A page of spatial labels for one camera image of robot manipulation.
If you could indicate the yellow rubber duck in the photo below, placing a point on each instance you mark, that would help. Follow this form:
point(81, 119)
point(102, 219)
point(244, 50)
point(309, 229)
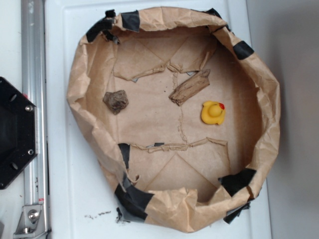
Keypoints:
point(213, 113)

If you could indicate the dark brown rock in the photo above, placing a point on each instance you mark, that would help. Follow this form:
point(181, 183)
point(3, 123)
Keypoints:
point(116, 101)

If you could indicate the crumpled brown paper piece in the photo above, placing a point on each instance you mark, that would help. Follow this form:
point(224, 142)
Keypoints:
point(190, 87)

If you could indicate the brown paper bag enclosure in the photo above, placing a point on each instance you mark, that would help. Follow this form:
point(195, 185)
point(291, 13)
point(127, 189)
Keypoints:
point(164, 164)

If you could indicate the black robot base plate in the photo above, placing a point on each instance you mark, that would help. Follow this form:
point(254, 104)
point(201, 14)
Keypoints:
point(17, 132)

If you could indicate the metal corner bracket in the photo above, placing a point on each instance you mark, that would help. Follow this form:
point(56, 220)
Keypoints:
point(31, 223)

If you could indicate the aluminium extrusion rail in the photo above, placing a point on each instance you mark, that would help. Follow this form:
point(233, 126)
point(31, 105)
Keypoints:
point(36, 189)

